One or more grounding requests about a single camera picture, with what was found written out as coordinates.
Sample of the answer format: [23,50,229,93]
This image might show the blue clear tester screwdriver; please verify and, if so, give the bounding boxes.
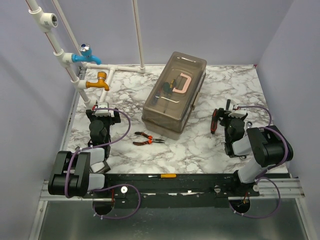
[151,90,161,106]

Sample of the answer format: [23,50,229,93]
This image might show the grey metal t-handle tool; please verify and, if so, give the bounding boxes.
[90,162,111,173]

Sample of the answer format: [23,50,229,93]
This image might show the orange handled screwdriver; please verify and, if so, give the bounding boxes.
[148,173,177,179]

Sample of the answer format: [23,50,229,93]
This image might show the orange black needle-nose pliers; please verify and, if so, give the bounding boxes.
[133,131,165,146]

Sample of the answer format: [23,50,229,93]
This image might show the steel ratchet wrench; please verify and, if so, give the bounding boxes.
[239,121,253,160]

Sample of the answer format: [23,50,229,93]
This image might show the white pvc pipe frame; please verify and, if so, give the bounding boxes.
[26,0,146,109]

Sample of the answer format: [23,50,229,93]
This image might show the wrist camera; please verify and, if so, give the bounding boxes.
[228,105,247,118]
[92,102,111,117]

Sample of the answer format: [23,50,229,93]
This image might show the green stubby screwdriver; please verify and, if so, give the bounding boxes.
[162,82,173,94]

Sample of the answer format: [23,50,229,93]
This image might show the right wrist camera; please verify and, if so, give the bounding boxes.
[228,105,247,118]

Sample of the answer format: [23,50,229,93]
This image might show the black yellow large screwdriver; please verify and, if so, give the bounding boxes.
[164,79,176,99]

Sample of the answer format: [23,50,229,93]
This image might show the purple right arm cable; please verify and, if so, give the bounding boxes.
[228,106,288,220]

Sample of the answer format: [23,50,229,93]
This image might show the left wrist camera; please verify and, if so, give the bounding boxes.
[92,102,111,117]

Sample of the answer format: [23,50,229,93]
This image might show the red black utility knife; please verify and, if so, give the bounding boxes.
[210,108,219,134]

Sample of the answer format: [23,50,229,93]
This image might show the orange water tap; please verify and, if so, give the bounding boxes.
[85,71,110,91]

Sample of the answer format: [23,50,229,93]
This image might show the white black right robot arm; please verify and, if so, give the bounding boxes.
[210,105,294,196]

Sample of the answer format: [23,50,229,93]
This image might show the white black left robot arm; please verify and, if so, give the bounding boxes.
[48,110,121,198]

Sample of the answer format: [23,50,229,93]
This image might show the blue water tap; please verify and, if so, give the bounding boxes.
[71,43,102,65]

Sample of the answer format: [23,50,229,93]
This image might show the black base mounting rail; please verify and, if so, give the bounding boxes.
[74,173,276,210]

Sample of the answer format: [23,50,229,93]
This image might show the beige toolbox with clear lid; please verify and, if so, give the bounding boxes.
[141,51,207,140]

